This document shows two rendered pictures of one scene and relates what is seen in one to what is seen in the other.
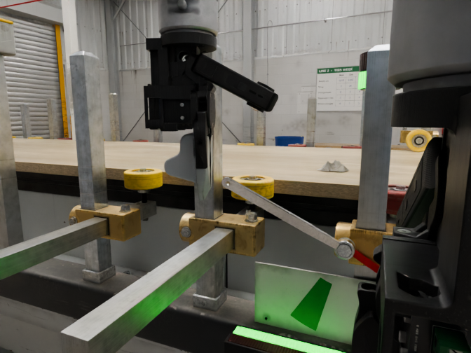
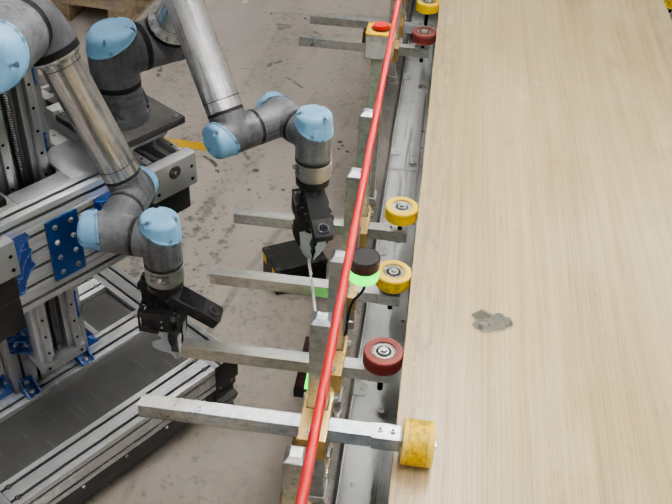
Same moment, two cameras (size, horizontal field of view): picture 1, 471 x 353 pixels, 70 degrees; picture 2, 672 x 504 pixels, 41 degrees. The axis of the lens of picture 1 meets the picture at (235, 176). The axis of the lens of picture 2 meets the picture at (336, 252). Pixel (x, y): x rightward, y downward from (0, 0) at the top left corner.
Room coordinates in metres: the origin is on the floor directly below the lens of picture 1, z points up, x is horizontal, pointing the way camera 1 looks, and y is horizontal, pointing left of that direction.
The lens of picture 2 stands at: (0.06, -1.45, 2.16)
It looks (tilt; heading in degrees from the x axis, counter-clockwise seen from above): 39 degrees down; 73
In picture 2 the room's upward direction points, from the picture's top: 3 degrees clockwise
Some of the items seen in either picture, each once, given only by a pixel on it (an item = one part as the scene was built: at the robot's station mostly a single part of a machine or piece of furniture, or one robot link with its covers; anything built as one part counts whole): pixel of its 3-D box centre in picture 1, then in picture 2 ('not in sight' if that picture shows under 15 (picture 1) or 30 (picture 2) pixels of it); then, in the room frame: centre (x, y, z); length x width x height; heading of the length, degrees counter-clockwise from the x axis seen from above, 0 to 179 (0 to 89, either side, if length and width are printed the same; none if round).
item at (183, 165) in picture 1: (186, 168); (303, 239); (0.44, 0.06, 0.95); 0.06 x 0.03 x 0.09; 87
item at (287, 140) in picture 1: (289, 155); not in sight; (6.31, -1.01, 0.36); 0.59 x 0.57 x 0.73; 153
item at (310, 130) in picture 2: not in sight; (312, 135); (0.46, 0.06, 1.22); 0.09 x 0.08 x 0.11; 115
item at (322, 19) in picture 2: not in sight; (370, 24); (1.02, 1.43, 0.80); 0.43 x 0.03 x 0.04; 157
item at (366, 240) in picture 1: (387, 244); (334, 359); (0.44, -0.21, 0.85); 0.13 x 0.06 x 0.05; 67
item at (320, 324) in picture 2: not in sight; (317, 413); (0.35, -0.42, 0.94); 0.03 x 0.03 x 0.48; 67
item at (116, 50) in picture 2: not in sight; (115, 51); (0.10, 0.53, 1.21); 0.13 x 0.12 x 0.14; 25
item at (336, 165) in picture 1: (334, 164); (491, 318); (0.77, -0.23, 0.91); 0.09 x 0.07 x 0.02; 151
